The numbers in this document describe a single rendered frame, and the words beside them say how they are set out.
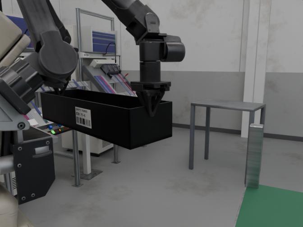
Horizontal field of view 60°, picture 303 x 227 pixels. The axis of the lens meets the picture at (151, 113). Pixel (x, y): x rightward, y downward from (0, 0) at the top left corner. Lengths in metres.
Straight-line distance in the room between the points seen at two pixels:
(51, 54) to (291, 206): 0.59
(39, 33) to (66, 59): 0.08
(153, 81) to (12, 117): 0.35
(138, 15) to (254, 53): 3.94
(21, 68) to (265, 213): 0.56
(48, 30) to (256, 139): 0.52
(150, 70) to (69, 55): 0.22
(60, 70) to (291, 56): 4.36
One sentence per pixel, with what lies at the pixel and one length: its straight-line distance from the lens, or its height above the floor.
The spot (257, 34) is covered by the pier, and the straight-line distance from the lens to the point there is 4.61.
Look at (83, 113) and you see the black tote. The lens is 0.88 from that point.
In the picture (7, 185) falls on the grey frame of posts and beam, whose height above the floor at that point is 0.34.
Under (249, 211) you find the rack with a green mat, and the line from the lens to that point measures 0.59.
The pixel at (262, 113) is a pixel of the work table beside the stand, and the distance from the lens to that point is 3.17.
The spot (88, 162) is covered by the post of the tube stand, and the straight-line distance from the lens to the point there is 3.08.
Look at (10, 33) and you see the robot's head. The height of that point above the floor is 1.31.
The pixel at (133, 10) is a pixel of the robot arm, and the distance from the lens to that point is 0.73.
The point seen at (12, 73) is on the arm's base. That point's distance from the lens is 0.59.
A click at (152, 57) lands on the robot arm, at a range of 0.70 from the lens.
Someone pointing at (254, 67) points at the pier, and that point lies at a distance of 4.59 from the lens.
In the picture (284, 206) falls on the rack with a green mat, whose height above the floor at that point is 0.95.
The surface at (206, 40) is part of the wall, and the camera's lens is 4.93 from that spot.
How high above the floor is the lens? 1.24
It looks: 11 degrees down
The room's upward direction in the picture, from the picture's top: straight up
